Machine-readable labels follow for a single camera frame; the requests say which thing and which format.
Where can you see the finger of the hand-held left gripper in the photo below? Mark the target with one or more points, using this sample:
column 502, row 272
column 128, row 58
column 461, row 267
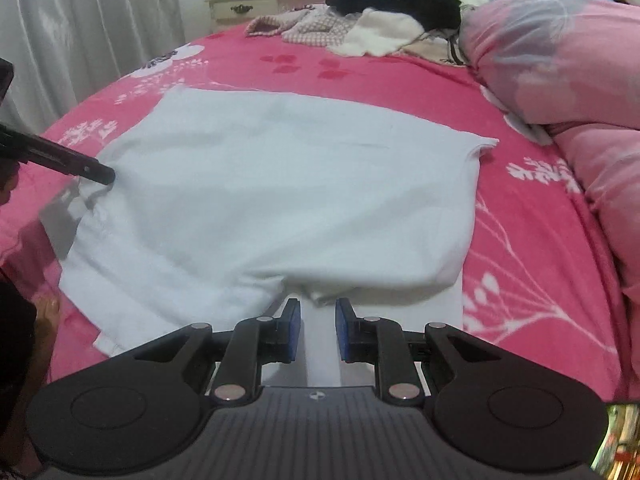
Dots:
column 75, row 162

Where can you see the white fleece garment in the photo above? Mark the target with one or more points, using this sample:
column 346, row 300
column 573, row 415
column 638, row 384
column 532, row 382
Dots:
column 380, row 32

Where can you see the beige garment with black print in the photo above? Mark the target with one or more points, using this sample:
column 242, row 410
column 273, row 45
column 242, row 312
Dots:
column 435, row 50

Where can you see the grey curtain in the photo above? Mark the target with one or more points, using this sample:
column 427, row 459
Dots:
column 85, row 25

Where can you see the smartphone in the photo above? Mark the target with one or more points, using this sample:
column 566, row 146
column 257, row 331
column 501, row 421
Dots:
column 620, row 440

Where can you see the pink floral blanket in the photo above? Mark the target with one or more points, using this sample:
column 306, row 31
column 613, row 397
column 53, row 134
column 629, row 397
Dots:
column 525, row 235

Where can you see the white t-shirt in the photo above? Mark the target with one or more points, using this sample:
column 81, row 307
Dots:
column 280, row 185

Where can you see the person's black clothing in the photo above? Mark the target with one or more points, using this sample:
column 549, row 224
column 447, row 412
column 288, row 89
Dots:
column 15, row 360

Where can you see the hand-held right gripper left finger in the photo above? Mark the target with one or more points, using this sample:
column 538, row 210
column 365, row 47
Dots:
column 295, row 330

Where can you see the pink grey quilt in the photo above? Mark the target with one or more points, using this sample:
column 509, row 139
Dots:
column 575, row 70

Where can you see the cream nightstand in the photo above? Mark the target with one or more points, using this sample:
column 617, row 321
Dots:
column 260, row 5

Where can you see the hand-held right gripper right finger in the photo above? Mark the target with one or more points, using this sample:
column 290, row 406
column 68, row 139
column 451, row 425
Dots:
column 342, row 330

